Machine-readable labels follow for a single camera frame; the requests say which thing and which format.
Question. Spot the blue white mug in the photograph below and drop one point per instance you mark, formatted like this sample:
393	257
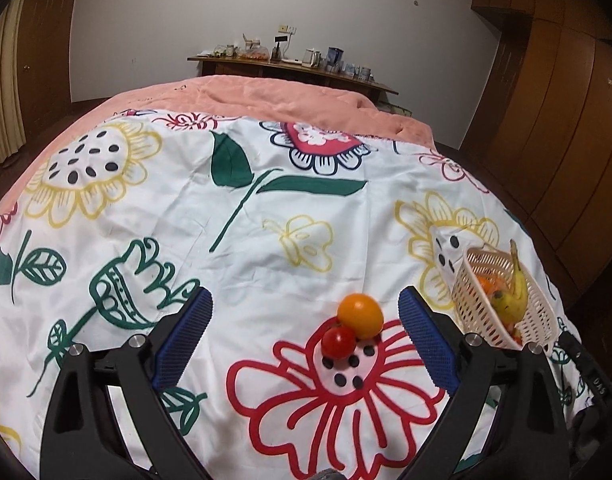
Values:
334	59

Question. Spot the wooden headboard shelf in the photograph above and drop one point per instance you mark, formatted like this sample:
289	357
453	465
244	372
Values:
211	66

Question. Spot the yellow banana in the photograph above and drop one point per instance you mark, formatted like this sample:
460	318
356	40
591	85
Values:
516	308

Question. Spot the snack bag on shelf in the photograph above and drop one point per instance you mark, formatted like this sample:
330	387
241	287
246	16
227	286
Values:
254	50

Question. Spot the beige curtain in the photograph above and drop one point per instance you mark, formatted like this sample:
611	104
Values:
12	133

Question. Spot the black phone stand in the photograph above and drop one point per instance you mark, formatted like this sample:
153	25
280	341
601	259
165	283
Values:
277	51

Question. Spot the wooden wardrobe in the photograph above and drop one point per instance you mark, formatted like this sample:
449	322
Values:
543	131

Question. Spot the floral white duvet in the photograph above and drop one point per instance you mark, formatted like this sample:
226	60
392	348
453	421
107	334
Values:
280	221

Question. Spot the red cherry tomato far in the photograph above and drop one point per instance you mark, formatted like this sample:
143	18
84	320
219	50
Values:
338	343

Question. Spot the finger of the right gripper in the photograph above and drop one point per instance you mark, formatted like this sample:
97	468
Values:
591	428

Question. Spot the plastic bag of oranges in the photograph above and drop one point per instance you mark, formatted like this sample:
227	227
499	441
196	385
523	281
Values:
495	289

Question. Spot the wooden door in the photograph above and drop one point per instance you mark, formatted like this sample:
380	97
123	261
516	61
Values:
44	89

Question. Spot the cream plastic basket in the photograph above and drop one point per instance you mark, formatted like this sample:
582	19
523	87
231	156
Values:
477	316

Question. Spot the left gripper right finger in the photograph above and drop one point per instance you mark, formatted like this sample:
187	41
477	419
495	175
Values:
527	438

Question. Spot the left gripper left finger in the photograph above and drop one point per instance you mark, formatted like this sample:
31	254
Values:
82	438

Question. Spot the pink blanket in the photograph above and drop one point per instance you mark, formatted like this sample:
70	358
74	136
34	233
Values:
260	98

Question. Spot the orange mandarin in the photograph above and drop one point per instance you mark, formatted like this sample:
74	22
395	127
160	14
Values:
362	314

